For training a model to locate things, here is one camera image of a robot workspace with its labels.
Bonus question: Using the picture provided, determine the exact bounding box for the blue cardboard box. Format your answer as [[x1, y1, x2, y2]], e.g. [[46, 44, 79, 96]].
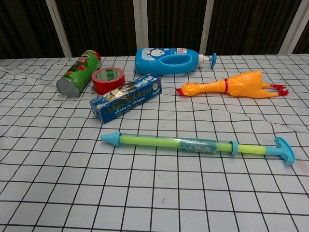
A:
[[89, 74, 162, 124]]

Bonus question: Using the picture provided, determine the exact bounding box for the blue detergent pump bottle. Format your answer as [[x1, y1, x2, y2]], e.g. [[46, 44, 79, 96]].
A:
[[135, 47, 217, 76]]

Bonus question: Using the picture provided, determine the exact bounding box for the red tape roll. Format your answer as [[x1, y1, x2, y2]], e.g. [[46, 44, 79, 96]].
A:
[[91, 67, 126, 95]]

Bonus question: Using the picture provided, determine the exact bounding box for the white black-grid tablecloth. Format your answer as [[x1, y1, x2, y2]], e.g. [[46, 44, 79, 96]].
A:
[[0, 54, 309, 232]]

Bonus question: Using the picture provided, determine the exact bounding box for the green Pringles can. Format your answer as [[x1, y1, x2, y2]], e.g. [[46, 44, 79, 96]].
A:
[[56, 50, 102, 99]]

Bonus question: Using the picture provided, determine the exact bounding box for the yellow rubber chicken toy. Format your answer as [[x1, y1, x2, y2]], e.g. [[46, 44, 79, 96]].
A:
[[175, 70, 290, 98]]

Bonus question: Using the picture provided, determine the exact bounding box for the white frame post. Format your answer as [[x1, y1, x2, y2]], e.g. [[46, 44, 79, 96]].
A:
[[279, 0, 309, 55], [45, 0, 73, 58], [199, 0, 214, 55], [133, 0, 148, 57]]

